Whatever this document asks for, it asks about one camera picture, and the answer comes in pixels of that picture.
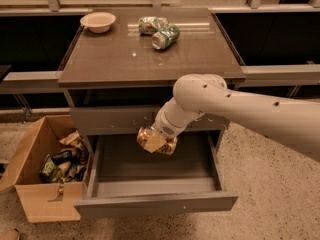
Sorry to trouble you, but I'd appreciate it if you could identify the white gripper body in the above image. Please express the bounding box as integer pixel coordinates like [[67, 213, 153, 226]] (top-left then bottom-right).
[[153, 113, 181, 139]]

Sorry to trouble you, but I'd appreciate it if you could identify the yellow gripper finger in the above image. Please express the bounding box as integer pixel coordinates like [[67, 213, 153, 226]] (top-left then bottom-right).
[[144, 133, 166, 153]]

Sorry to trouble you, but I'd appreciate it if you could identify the orange crushed can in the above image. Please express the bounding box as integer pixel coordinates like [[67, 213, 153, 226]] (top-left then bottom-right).
[[137, 126, 177, 155]]

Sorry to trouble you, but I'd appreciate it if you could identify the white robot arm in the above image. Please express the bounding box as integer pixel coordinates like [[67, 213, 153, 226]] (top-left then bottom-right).
[[142, 74, 320, 161]]

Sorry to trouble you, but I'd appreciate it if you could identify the scratched grey upper drawer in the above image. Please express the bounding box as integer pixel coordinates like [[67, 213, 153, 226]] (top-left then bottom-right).
[[69, 103, 234, 136]]

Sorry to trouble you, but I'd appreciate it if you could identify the open grey lower drawer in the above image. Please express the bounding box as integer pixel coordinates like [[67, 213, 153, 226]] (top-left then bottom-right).
[[74, 131, 238, 218]]

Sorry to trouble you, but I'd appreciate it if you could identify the grey drawer cabinet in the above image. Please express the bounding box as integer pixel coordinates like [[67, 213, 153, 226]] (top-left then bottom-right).
[[57, 6, 247, 219]]

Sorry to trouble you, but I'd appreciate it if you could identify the green can front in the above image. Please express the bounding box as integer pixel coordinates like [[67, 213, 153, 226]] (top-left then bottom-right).
[[152, 25, 180, 50]]

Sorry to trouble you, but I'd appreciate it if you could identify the tan snack wrapper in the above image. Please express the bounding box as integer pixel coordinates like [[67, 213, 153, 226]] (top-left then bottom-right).
[[59, 131, 86, 150]]

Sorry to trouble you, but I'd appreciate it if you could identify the black bottle in box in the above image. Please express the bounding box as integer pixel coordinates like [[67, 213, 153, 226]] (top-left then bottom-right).
[[51, 150, 72, 165]]

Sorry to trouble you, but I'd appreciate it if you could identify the green snack bag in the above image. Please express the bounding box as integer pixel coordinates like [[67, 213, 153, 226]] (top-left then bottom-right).
[[39, 155, 77, 183]]

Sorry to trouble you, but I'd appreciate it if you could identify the cardboard box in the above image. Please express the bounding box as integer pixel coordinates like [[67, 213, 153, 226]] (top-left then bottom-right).
[[0, 115, 85, 223]]

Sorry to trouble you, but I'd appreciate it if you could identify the white paper bowl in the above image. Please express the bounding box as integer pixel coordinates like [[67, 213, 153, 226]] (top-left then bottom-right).
[[80, 12, 116, 34]]

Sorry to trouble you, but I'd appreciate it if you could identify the brown shoe tip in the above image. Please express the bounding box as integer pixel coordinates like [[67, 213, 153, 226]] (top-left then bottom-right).
[[0, 229, 20, 240]]

